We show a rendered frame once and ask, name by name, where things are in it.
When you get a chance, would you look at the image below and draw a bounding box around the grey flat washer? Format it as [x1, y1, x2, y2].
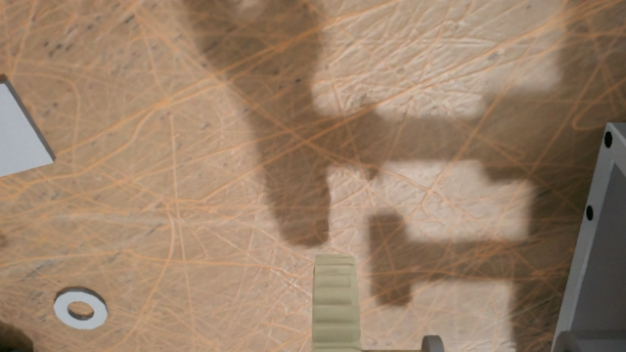
[54, 288, 109, 330]

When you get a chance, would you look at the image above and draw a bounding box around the grey engine case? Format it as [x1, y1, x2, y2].
[551, 122, 626, 352]

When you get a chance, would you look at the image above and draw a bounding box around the grey flat square plate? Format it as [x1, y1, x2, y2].
[0, 79, 56, 177]

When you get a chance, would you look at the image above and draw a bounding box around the cream gear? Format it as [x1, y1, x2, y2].
[312, 254, 445, 352]

